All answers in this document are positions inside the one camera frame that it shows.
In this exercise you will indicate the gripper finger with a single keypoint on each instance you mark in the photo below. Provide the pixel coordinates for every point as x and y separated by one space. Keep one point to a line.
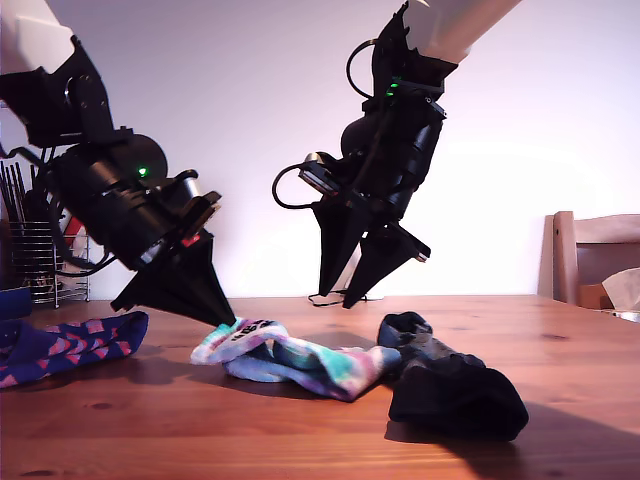
340 235
380 265
150 300
202 270

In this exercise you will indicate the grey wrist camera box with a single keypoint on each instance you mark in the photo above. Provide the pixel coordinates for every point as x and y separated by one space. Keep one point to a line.
187 187
314 159

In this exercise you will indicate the blue box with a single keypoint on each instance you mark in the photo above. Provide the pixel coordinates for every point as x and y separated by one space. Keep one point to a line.
15 302

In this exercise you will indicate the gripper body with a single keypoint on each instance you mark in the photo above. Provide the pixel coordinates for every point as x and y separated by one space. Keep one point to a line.
160 225
385 200

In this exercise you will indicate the white round security camera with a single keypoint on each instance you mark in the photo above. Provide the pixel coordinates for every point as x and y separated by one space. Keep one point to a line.
346 272

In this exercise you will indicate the dark grey sock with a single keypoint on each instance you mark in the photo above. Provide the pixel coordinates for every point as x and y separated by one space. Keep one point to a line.
460 400

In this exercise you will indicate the leaf print tissue box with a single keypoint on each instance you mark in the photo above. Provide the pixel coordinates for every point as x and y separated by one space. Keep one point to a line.
625 317

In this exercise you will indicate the white tissue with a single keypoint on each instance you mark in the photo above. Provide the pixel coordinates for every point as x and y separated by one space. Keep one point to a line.
625 292

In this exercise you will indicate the red paper packet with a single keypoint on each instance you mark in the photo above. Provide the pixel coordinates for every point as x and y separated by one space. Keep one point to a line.
74 227

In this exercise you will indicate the pastel tie-dye sock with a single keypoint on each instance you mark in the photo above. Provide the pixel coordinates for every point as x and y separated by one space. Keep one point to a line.
310 360

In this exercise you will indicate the wooden chair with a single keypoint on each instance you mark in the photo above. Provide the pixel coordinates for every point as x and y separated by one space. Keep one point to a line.
565 260

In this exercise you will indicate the purple sock with pink squares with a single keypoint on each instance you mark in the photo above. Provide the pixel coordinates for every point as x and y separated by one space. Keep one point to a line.
75 345

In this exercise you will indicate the white paper packet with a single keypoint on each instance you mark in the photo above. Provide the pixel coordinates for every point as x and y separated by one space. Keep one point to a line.
77 270

